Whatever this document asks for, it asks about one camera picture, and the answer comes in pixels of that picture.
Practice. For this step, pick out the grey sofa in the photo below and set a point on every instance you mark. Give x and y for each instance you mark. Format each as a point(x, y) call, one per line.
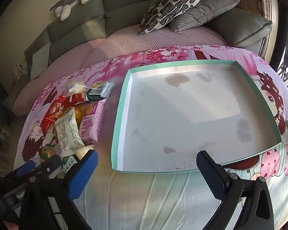
point(124, 7)

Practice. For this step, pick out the red cartoon snack packet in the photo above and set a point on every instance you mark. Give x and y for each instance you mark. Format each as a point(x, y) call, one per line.
point(51, 116)

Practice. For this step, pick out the orange snack packet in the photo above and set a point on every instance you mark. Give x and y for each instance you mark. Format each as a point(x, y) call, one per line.
point(85, 111)

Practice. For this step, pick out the golden brown snack packet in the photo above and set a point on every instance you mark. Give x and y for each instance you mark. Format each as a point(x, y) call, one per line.
point(47, 152)

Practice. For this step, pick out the white green snack packet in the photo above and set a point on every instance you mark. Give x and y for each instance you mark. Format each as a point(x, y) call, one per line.
point(67, 131)

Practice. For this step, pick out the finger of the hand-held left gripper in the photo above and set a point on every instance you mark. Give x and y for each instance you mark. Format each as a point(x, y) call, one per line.
point(26, 168)
point(50, 166)

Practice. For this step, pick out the dark window frame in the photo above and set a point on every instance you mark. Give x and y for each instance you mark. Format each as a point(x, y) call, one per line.
point(282, 28)

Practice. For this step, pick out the black white patterned pillow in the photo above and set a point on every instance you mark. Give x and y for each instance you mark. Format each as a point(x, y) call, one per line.
point(170, 2)

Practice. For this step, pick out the grey white plush toy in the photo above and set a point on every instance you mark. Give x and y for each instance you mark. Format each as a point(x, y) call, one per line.
point(72, 1)

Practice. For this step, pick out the red cake snack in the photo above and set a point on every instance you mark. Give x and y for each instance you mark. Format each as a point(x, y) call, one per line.
point(73, 99)

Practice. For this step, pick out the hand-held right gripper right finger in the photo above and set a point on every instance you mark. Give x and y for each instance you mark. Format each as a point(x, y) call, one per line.
point(210, 172)

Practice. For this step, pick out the black folding chair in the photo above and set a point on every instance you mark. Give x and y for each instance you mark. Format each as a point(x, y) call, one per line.
point(286, 74)

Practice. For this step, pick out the green biscuit packet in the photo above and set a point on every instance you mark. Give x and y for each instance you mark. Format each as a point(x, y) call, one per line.
point(68, 164)

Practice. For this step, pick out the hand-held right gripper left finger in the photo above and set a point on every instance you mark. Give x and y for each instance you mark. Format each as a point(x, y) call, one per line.
point(82, 175)

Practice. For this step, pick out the teal cardboard tray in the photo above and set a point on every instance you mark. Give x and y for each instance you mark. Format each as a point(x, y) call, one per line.
point(182, 115)

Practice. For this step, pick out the pink snack packet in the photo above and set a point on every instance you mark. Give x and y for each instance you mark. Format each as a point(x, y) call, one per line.
point(93, 124)

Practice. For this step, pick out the pink ribbed cover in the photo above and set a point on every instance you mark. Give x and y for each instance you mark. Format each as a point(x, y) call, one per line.
point(134, 43)

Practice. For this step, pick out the dark green white packet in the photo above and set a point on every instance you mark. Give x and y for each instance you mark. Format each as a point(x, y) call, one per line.
point(100, 91)

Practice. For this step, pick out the pink printed blanket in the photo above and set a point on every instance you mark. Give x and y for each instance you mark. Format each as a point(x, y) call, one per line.
point(146, 196)

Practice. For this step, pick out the grey pillow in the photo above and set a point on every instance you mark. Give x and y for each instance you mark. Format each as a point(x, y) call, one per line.
point(201, 12)

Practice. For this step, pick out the orange pastry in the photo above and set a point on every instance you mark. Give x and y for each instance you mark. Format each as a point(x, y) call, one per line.
point(82, 151)

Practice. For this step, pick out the clear bun packet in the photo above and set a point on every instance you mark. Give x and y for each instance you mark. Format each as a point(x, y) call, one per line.
point(74, 87)

